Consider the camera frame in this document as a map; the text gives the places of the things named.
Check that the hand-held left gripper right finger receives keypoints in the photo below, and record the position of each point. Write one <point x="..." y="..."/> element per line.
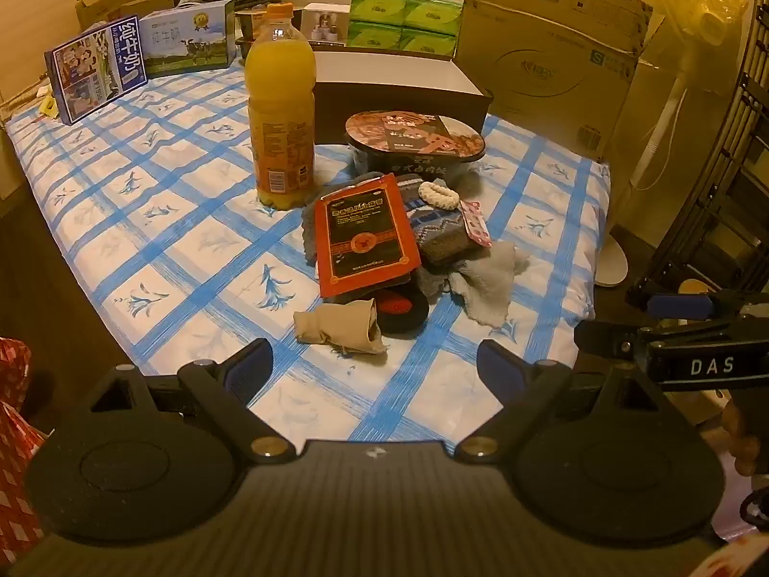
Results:
<point x="501" y="363"/>

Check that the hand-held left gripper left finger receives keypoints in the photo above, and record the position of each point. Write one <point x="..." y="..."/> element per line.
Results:
<point x="249" y="362"/>

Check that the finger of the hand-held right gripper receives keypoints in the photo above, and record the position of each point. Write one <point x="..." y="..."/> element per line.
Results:
<point x="679" y="305"/>
<point x="607" y="339"/>

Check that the grey fleece towel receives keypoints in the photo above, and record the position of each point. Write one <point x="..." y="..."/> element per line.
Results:
<point x="486" y="282"/>

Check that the beige sock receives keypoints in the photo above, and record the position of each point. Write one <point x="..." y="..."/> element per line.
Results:
<point x="336" y="324"/>

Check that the knit patterned sock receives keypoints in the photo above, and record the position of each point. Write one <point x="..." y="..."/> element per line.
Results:
<point x="441" y="231"/>

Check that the brown box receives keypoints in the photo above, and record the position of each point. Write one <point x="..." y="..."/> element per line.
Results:
<point x="396" y="108"/>

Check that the person's right hand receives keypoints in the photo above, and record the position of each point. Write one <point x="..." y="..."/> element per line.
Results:
<point x="742" y="439"/>

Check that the black round disc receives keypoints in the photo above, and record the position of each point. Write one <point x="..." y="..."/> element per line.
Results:
<point x="408" y="312"/>

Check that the red white patterned packet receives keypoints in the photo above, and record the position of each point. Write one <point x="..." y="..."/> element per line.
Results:
<point x="476" y="225"/>

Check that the blue checked bedsheet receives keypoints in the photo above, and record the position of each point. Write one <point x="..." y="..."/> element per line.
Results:
<point x="180" y="222"/>

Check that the red black flat packet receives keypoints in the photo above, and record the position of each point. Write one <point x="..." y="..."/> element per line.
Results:
<point x="360" y="234"/>

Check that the white scrunchie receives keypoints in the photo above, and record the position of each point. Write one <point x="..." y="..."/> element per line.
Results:
<point x="447" y="198"/>

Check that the white standing fan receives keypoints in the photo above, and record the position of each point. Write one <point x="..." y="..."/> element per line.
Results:
<point x="661" y="126"/>

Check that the black metal rack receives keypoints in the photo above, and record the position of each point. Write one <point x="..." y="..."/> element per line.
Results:
<point x="751" y="132"/>

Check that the black instant rice bowl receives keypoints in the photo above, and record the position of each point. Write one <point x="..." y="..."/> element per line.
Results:
<point x="414" y="132"/>

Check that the orange juice bottle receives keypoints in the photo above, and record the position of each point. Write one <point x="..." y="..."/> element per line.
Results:
<point x="279" y="102"/>

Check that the red checked bag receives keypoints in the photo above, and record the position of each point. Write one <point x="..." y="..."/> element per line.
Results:
<point x="15" y="493"/>

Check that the large cardboard box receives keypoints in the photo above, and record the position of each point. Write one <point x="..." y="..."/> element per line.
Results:
<point x="540" y="72"/>

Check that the green blue milk box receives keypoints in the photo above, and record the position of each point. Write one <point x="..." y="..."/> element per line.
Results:
<point x="186" y="42"/>

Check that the small yellow packet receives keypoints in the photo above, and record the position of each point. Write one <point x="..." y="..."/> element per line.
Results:
<point x="47" y="105"/>

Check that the white photo box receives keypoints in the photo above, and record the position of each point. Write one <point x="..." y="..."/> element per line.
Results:
<point x="324" y="27"/>

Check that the green tissue multipack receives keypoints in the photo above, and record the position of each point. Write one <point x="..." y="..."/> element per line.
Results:
<point x="402" y="18"/>

